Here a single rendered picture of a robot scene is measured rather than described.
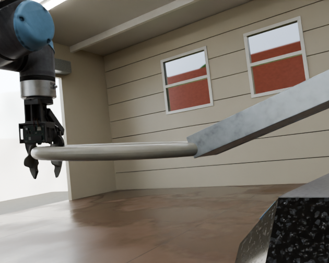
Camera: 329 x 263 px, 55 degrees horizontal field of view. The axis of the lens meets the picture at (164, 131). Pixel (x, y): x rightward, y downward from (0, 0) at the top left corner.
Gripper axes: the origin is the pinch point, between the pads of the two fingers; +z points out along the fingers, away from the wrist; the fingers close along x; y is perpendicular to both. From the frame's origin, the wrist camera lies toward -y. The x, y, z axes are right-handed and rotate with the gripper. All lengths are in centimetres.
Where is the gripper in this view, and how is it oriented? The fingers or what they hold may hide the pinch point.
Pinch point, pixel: (46, 173)
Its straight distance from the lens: 92.3
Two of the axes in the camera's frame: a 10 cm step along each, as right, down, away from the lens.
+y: -0.3, 0.0, -10.0
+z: 0.6, 10.0, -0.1
